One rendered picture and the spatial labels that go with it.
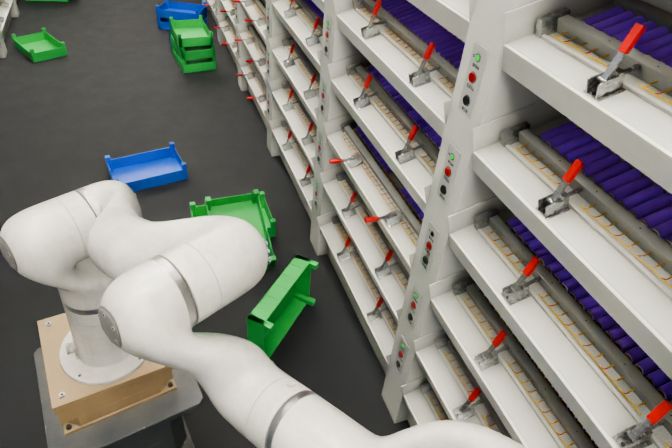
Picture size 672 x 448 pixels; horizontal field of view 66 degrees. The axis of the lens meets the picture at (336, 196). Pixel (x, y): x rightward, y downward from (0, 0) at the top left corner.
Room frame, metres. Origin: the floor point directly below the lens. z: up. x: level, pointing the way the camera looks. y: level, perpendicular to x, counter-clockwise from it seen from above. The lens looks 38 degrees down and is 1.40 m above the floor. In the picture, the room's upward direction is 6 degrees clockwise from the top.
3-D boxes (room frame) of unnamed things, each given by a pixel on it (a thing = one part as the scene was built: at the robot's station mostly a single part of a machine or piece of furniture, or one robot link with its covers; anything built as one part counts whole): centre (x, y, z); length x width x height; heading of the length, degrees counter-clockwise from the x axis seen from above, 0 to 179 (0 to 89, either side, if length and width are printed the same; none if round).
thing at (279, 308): (1.06, 0.13, 0.10); 0.30 x 0.08 x 0.20; 158
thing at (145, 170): (1.82, 0.84, 0.04); 0.30 x 0.20 x 0.08; 123
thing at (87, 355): (0.67, 0.47, 0.48); 0.19 x 0.19 x 0.18
